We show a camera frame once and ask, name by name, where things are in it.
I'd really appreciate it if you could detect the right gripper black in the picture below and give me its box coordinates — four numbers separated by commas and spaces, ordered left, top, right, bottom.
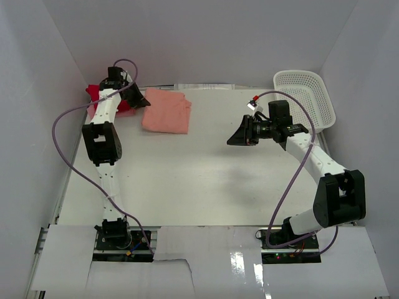
227, 115, 277, 146

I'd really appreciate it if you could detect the salmon pink t shirt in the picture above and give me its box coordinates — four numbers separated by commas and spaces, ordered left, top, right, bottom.
142, 88, 191, 135

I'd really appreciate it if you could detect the white perforated plastic basket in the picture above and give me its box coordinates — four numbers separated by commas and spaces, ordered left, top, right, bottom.
273, 70, 336, 133

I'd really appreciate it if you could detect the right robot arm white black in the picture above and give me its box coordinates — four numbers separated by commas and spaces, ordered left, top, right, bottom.
227, 100, 366, 249

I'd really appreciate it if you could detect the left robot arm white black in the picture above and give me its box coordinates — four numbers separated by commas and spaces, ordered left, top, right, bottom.
82, 65, 150, 222

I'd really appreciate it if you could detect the white paper sheet at back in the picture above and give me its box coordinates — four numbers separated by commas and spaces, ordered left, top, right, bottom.
174, 83, 235, 90

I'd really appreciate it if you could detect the folded red t shirt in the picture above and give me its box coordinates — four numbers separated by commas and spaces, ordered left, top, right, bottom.
85, 84, 132, 116

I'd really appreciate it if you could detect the folded light pink t shirt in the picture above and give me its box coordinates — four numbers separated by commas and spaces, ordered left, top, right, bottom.
87, 101, 137, 120

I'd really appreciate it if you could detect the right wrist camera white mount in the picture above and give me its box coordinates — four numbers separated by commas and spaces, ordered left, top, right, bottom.
247, 95, 263, 115

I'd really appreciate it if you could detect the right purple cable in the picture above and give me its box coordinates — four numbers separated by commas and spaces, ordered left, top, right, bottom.
251, 90, 339, 257

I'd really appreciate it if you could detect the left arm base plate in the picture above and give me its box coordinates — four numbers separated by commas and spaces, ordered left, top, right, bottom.
92, 218, 156, 263

